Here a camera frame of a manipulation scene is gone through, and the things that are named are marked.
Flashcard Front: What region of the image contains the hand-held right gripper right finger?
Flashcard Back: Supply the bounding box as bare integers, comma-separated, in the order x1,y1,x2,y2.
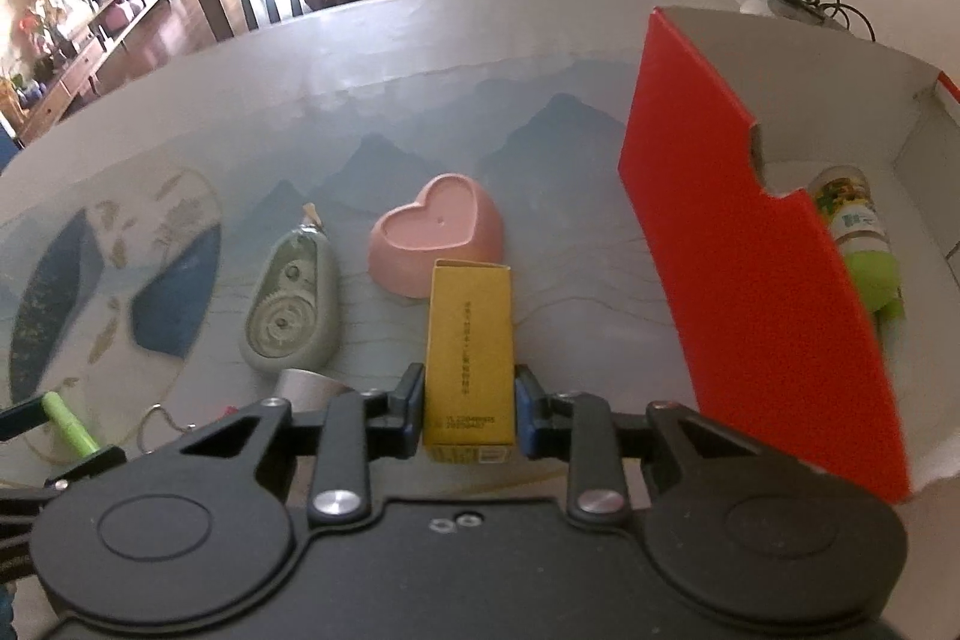
514,364,760,527

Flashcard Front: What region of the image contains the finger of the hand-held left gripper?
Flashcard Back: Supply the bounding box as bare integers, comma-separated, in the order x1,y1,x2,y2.
0,396,50,441
43,446,128,490

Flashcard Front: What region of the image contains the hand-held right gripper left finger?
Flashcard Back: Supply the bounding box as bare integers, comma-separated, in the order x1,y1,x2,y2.
178,364,426,525

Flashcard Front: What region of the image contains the green highlighter pen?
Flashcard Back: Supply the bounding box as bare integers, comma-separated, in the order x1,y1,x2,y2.
42,391,101,458

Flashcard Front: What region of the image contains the yellow cardboard box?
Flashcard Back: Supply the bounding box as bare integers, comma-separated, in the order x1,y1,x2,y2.
422,259,518,465

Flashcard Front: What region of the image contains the red cardboard box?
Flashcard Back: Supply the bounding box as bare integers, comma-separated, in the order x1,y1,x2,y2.
619,5,960,506

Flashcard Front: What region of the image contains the grey-green correction tape dispenser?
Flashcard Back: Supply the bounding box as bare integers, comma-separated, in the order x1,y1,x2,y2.
238,203,340,377

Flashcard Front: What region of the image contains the pink heart-shaped dish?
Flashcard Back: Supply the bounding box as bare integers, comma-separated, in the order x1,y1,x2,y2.
367,173,506,300

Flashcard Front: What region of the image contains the printed table mat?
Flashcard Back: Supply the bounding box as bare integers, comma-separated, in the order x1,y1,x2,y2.
0,0,960,495

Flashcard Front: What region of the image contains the wooden tv cabinet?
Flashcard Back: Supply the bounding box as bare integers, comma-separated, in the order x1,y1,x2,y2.
13,0,178,148

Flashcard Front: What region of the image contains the bottle with green cap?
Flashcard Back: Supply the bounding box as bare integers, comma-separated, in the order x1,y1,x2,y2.
808,164,906,324

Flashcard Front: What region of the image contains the orange toy keychain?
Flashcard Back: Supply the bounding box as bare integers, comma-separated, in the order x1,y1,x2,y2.
138,401,186,455

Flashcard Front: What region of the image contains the black cable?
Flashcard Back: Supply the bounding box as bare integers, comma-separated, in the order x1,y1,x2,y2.
752,0,880,43

